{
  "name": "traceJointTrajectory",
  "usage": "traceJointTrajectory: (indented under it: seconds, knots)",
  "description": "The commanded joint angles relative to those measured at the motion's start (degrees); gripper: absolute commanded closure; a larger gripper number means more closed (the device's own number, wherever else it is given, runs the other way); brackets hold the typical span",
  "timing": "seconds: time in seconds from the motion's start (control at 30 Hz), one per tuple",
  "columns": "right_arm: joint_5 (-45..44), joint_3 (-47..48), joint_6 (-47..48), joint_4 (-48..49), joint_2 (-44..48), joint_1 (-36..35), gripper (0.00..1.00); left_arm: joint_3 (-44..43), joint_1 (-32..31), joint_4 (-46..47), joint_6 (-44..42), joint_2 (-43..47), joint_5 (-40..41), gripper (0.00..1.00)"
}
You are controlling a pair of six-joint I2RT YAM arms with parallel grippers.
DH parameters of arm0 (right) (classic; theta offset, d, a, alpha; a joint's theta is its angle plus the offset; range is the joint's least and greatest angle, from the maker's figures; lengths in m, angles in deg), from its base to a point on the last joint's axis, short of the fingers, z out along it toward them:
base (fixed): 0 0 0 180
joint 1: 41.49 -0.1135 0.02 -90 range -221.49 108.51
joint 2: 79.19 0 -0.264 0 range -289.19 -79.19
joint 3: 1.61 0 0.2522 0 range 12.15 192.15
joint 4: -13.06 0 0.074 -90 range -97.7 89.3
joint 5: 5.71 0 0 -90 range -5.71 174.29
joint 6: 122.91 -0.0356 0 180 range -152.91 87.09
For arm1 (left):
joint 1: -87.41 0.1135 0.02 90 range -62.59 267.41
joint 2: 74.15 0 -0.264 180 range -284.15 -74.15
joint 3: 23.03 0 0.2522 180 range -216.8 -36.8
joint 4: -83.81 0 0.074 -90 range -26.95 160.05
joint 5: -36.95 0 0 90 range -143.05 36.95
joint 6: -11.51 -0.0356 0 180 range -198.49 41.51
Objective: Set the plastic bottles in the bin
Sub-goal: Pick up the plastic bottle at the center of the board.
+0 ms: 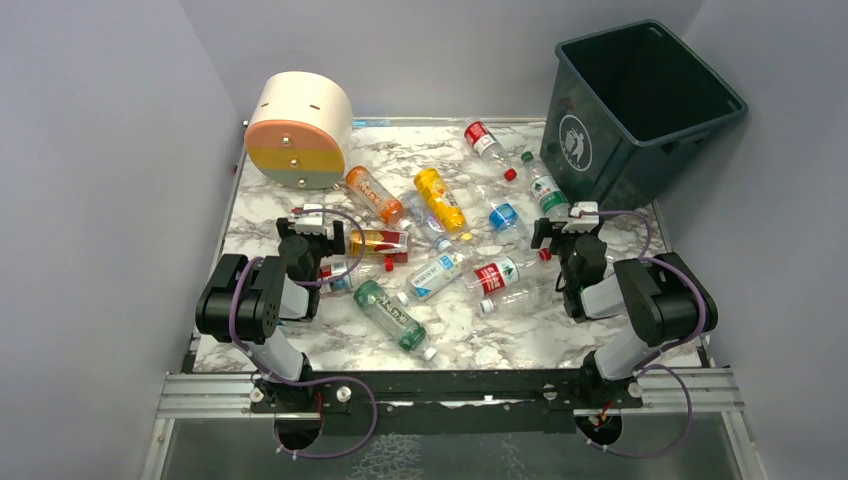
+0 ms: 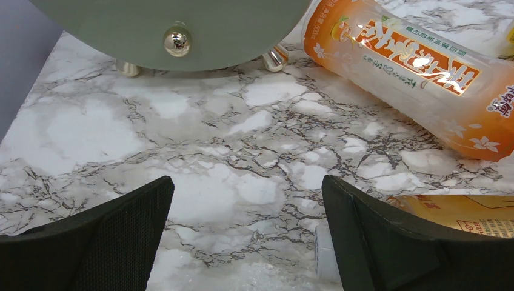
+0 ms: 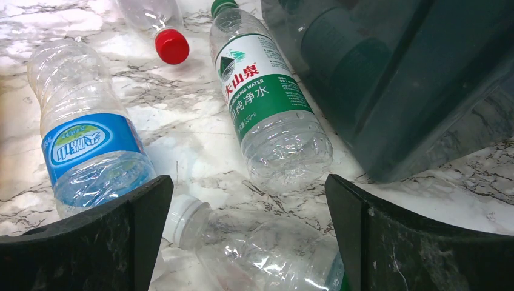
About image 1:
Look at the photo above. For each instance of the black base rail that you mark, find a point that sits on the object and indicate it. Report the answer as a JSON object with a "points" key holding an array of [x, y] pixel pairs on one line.
{"points": [[442, 402]]}

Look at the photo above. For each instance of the clear crushed bottle white cap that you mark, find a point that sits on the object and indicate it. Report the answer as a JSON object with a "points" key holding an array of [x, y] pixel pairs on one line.
{"points": [[524, 298]]}

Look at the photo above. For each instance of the yellow drink bottle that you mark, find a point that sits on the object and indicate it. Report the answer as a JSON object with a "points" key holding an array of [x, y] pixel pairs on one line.
{"points": [[442, 202]]}

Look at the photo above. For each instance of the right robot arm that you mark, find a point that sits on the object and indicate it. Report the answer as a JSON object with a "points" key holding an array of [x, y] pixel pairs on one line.
{"points": [[664, 302]]}

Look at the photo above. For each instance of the orange drink bottle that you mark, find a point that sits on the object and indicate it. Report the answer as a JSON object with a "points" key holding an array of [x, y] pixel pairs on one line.
{"points": [[377, 198]]}

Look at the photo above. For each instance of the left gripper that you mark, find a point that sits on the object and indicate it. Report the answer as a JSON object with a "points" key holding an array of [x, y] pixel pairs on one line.
{"points": [[313, 234]]}

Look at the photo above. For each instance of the round cream drum box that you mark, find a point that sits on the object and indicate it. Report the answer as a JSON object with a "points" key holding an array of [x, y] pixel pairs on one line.
{"points": [[300, 131]]}

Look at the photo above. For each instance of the red label bottle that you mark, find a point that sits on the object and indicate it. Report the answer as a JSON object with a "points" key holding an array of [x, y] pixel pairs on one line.
{"points": [[501, 273], [481, 139]]}

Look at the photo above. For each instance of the blue label crushed bottle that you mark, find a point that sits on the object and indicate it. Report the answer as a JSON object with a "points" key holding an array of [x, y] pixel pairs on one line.
{"points": [[501, 215]]}

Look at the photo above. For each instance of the dark green plastic bin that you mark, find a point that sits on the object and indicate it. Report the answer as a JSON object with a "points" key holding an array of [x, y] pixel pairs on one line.
{"points": [[631, 108]]}

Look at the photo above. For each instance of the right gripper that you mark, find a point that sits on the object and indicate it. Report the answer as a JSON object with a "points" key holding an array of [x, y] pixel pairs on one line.
{"points": [[565, 234]]}

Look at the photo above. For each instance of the green label bottle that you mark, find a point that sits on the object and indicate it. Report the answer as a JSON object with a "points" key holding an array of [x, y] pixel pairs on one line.
{"points": [[551, 200]]}

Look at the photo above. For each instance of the green tinted tea bottle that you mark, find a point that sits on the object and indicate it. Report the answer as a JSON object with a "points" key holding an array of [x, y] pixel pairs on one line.
{"points": [[408, 333]]}

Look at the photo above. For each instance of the small blue label bottle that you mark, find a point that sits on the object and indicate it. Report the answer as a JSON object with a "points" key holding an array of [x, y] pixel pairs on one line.
{"points": [[367, 269]]}

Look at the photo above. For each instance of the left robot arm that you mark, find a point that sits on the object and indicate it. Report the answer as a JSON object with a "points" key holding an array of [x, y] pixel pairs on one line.
{"points": [[244, 299]]}

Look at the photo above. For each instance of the white blue label bottle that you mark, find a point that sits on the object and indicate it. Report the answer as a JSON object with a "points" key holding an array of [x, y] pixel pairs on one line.
{"points": [[436, 274]]}

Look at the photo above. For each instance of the clear purple label bottle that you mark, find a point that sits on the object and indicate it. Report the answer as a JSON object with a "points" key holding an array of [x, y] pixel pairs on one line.
{"points": [[429, 226]]}

